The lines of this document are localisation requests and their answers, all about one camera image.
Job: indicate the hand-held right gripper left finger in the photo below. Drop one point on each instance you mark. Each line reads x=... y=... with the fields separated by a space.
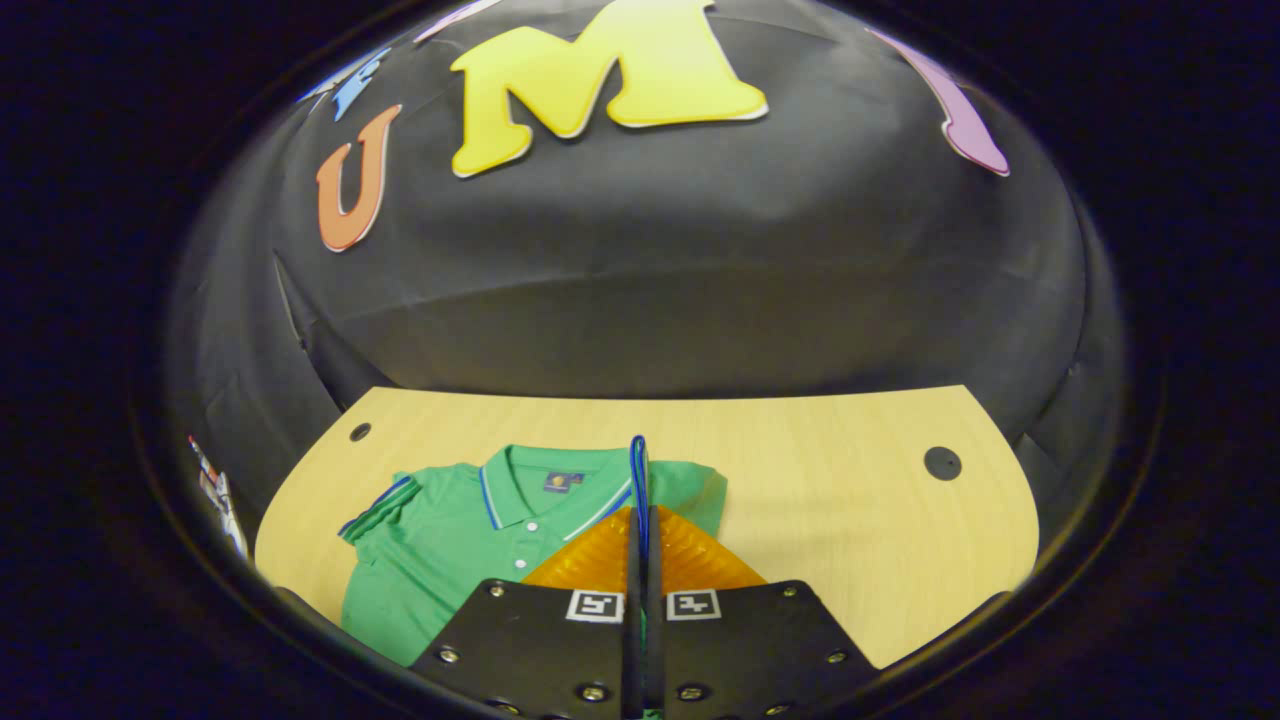
x=540 y=650

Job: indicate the green T-shirt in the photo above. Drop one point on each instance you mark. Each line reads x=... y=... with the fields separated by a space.
x=440 y=560

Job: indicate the colourful printed sheet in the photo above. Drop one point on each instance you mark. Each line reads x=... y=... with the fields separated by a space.
x=222 y=500

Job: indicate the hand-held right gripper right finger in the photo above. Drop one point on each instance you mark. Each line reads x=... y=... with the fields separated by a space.
x=750 y=650

